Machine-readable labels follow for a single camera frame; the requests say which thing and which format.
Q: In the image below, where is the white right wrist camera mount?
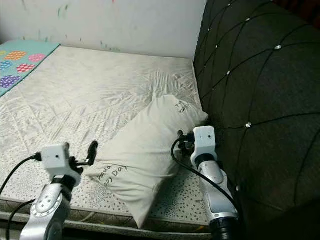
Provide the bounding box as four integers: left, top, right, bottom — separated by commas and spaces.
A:
192, 126, 217, 158

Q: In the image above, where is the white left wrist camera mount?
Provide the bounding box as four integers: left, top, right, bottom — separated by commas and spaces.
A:
40, 143, 71, 176

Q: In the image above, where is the grey quilted mattress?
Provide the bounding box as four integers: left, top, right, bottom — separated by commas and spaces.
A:
0, 45, 218, 236

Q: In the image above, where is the black tufted headboard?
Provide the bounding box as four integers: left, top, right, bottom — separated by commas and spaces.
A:
194, 0, 320, 240

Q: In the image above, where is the teal blanket with dotted patches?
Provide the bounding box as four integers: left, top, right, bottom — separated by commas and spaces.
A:
0, 39, 61, 97

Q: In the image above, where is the cream white pillow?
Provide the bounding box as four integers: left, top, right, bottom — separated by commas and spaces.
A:
84, 95, 209, 230

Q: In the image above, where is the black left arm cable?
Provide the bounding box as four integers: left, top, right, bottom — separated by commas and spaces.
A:
0, 152, 43, 240

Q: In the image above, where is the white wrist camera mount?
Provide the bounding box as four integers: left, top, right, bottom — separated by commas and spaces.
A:
192, 126, 217, 158
40, 143, 71, 176

